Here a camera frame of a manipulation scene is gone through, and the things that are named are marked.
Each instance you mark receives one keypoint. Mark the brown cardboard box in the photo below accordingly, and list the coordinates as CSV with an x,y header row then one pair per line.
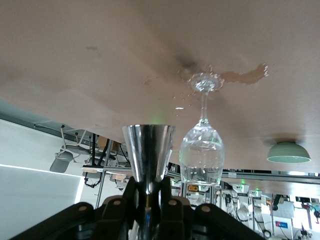
x,y
102,142

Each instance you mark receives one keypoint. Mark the spilled liquid puddle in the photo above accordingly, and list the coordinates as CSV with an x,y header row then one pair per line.
x,y
247,76

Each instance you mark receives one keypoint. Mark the brown table cover sheet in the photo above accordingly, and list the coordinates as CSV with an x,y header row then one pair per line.
x,y
75,50

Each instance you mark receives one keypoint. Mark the slim aluminium upright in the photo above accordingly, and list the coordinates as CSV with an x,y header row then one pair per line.
x,y
101,190

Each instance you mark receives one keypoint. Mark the grey office chair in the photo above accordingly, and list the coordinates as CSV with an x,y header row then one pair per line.
x,y
60,165

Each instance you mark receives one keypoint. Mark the pale green ceramic bowl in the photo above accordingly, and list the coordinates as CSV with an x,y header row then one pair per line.
x,y
287,152

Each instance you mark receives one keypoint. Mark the aluminium frame beam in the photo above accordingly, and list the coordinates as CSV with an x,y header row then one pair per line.
x,y
250,172

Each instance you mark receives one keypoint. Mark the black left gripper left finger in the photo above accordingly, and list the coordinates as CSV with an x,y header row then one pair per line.
x,y
115,207

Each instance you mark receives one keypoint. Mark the small black metal cup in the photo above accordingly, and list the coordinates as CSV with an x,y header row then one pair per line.
x,y
148,150

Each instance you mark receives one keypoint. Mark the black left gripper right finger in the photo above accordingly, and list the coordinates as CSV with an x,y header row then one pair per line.
x,y
175,210

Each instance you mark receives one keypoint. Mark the clear stemmed wine glass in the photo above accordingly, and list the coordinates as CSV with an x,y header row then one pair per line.
x,y
202,155

